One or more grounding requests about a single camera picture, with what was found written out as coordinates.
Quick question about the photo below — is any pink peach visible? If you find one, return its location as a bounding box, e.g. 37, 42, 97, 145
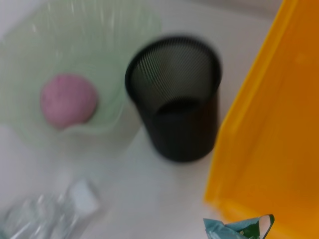
39, 72, 100, 129

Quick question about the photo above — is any yellow plastic storage bin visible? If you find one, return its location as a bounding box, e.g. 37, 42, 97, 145
203, 0, 319, 239

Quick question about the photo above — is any green glass fruit plate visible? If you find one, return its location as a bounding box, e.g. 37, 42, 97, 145
0, 0, 163, 150

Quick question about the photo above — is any black mesh pen holder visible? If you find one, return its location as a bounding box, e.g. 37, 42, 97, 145
124, 35, 224, 164

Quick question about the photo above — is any clear water bottle green label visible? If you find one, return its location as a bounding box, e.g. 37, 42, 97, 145
0, 177, 100, 239

